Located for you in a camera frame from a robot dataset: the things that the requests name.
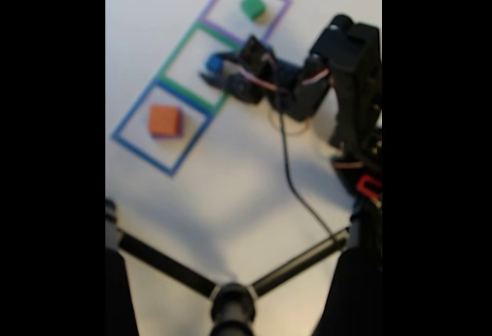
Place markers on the small blue cube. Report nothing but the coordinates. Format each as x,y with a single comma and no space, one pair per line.
213,64

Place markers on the green cube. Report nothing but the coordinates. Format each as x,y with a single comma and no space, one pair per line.
253,6

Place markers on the orange block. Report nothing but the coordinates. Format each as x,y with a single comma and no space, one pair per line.
164,120

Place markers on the purple tape square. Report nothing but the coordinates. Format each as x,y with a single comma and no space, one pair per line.
223,30

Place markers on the green tape square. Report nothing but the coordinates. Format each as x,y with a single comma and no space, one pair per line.
188,95

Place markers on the purple block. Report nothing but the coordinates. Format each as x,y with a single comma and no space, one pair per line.
180,132

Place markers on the blue tape square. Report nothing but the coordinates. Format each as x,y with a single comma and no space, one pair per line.
142,156

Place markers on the red clamp part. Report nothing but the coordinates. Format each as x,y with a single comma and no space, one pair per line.
361,186

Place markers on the black tripod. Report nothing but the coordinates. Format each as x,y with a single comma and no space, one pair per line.
232,305

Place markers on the gripper camera circuit board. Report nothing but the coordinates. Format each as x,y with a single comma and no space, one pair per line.
253,55

